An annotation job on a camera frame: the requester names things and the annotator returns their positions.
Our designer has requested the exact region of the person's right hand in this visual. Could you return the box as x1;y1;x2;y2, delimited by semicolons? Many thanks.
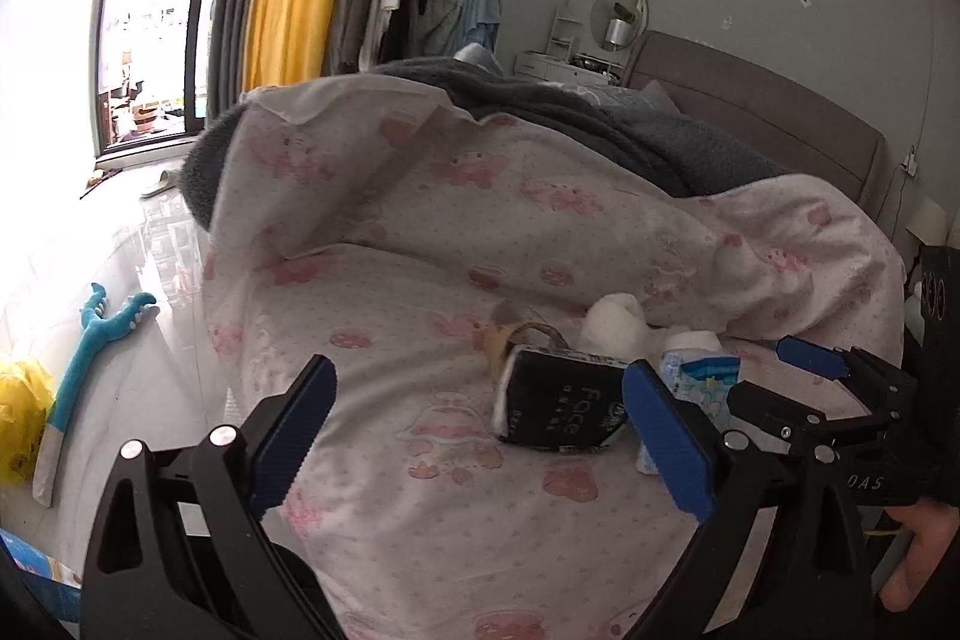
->
881;500;960;605

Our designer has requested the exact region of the white dresser table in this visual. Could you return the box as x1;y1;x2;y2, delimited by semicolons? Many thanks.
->
514;49;625;88

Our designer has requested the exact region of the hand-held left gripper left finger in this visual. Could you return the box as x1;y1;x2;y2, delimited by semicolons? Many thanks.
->
81;353;338;640

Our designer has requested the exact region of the yellow plastic bag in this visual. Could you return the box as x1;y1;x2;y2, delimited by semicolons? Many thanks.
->
0;359;58;488

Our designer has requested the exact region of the black tissue packet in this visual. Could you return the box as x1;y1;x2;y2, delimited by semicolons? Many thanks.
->
491;346;631;455

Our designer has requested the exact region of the white slipper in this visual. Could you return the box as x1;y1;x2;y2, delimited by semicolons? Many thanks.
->
140;168;182;199

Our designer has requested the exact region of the beige box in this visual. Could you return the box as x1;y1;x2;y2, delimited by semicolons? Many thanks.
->
904;196;951;249

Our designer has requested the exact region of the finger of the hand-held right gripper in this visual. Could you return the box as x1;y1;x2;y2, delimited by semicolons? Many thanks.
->
775;335;920;420
727;380;901;461

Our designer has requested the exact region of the white shelf rack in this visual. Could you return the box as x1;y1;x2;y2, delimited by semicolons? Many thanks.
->
551;0;599;60

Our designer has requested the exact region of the dark grey fleece blanket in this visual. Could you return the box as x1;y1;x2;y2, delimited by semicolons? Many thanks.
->
184;56;790;230

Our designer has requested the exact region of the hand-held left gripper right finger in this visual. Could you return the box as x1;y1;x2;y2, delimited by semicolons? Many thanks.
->
621;359;875;640

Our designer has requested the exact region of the beige padded bed headboard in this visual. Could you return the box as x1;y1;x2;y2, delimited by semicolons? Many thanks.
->
626;29;887;215

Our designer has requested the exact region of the pale cloth bundle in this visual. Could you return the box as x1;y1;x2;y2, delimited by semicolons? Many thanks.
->
453;42;500;76

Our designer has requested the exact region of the grey pillow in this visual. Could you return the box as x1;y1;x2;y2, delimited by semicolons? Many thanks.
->
634;80;681;115

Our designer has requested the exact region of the blue and white tissue packet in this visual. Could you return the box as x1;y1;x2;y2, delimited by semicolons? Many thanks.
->
636;346;742;477

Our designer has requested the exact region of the pink printed duvet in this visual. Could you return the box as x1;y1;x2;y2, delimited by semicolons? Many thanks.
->
201;74;910;640

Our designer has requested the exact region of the large white tissue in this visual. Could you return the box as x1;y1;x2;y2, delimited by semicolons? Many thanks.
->
581;291;650;360

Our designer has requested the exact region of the blue printed box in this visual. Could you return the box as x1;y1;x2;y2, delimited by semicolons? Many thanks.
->
0;526;85;620

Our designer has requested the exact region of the brown cardboard tape roll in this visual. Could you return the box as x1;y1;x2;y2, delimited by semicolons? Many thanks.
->
480;302;571;380

